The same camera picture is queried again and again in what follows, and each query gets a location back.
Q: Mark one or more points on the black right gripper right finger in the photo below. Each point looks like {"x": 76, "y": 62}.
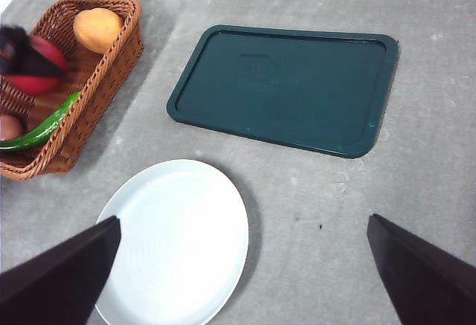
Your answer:
{"x": 427, "y": 284}

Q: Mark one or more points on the red tomato with green stem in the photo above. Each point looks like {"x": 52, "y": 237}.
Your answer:
{"x": 50, "y": 51}

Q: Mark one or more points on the yellow-orange potato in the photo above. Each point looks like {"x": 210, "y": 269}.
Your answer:
{"x": 96, "y": 29}

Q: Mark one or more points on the brown wicker basket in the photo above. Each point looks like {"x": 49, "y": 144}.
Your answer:
{"x": 111, "y": 76}

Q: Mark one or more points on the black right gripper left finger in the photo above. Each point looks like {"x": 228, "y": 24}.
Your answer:
{"x": 56, "y": 288}

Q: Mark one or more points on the dark green rectangular tray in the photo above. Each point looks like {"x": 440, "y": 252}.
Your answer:
{"x": 282, "y": 90}

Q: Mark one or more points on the green chili pepper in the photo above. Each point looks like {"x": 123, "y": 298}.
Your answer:
{"x": 48, "y": 126}

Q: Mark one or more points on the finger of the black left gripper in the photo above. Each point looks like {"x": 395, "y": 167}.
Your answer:
{"x": 33, "y": 64}

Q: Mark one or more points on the white round plate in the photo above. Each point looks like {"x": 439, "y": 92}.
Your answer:
{"x": 178, "y": 235}

